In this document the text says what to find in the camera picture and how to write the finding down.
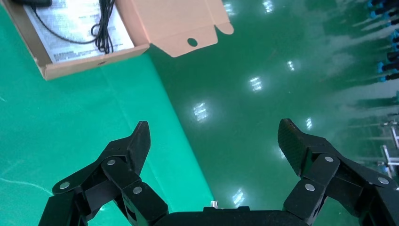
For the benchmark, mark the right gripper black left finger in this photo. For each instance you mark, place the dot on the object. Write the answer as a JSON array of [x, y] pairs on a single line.
[[112, 174]]

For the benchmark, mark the green table cloth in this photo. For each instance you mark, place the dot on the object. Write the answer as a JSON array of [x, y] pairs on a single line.
[[78, 124]]

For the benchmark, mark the silver metal cloth clip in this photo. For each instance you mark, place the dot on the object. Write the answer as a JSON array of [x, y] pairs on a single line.
[[214, 204]]

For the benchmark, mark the white printed paper leaflet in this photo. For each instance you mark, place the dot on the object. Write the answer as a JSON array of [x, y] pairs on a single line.
[[71, 28]]

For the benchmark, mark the grey metal frame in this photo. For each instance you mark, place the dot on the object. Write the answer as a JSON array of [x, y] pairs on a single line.
[[389, 159]]

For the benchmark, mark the rack with blue clamps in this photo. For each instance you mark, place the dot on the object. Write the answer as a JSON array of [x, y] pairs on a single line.
[[391, 56]]

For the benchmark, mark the open brown cardboard box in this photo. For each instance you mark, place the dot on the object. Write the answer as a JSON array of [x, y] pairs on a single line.
[[174, 18]]

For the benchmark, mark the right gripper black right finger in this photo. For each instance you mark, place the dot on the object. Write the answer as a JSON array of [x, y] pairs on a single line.
[[321, 171]]

